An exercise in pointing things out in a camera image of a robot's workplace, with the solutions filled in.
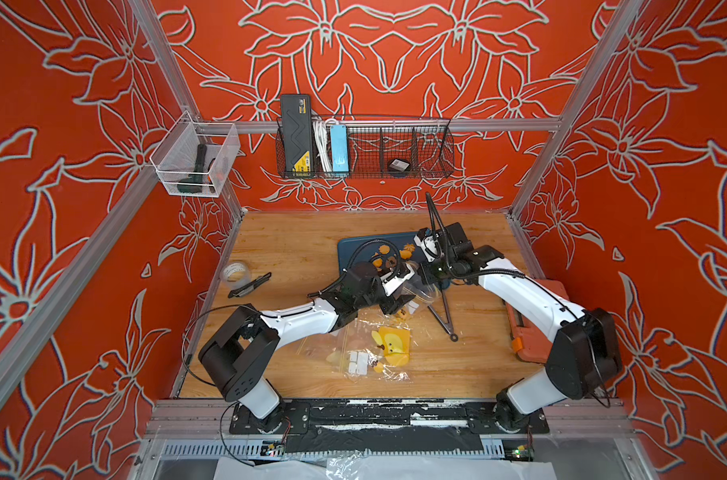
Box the metal kitchen tongs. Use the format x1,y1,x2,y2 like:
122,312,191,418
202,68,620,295
429,289,459,342

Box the clear bag yellow dog print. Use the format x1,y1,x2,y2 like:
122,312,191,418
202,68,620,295
393,275,439,320

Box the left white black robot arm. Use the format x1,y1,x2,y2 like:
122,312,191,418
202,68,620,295
198,257,417,421

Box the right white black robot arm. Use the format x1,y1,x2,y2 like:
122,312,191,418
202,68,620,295
415,194,623,431

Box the teal plastic tray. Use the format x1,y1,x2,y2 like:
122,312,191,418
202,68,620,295
329,231,449,290

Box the black marker pen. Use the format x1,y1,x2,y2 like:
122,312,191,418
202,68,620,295
228,272,272,298

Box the orange plastic tool case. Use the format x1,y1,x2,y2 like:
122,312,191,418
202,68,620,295
503,279,569,364

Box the clear tape roll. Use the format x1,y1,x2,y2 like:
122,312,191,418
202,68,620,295
221,261,253,289

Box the light blue box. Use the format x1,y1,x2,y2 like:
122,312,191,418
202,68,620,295
330,124,350,174

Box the black box yellow label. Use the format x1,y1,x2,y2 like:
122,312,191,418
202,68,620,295
281,94,315,177

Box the black wire wall basket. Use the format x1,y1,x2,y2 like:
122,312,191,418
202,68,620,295
276,115,457,180

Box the black mounting base rail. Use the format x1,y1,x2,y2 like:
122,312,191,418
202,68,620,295
228,398,551,437

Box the white coiled cable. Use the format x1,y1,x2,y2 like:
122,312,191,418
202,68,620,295
312,118,335,175

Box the dark green tool handle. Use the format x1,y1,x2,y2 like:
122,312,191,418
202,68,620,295
178,143,208,194

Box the clear acrylic wall bin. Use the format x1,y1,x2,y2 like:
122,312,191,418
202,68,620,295
151,111,241,198

